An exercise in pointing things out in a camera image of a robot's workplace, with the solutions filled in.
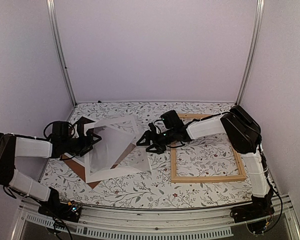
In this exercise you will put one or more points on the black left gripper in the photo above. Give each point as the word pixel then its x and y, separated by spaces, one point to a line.
pixel 86 145

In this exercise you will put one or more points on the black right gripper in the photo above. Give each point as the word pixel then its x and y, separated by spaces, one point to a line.
pixel 147 135

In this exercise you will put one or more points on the clear acrylic sheet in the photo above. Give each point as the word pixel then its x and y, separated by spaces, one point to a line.
pixel 106 152

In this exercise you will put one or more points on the white photo mat board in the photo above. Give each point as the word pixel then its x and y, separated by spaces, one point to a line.
pixel 135 162

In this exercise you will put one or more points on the light wooden picture frame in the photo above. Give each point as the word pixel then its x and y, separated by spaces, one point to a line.
pixel 209 159

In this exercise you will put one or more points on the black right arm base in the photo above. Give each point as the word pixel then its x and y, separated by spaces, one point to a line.
pixel 260 207

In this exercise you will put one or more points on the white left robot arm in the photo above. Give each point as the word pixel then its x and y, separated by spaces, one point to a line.
pixel 13 147

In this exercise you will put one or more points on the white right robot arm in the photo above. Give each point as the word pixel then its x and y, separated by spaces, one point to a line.
pixel 243 132

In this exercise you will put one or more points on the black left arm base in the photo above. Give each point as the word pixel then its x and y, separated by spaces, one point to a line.
pixel 53 207

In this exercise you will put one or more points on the floral patterned table cover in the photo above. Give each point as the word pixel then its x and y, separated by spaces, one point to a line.
pixel 143 190

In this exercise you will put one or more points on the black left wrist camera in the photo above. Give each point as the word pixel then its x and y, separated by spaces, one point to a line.
pixel 62 130

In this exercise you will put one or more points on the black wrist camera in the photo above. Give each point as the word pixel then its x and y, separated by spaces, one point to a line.
pixel 172 120
pixel 62 130

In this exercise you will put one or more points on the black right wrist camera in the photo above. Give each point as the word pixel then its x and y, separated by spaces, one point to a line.
pixel 172 120

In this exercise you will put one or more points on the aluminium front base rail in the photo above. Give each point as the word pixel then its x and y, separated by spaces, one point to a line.
pixel 103 223

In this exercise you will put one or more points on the left aluminium corner post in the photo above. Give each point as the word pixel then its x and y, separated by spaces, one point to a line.
pixel 60 53

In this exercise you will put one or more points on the aluminium corner post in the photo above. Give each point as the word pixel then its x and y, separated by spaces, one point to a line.
pixel 60 53
pixel 252 49

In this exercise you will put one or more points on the right aluminium corner post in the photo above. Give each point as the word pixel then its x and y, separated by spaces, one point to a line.
pixel 252 49

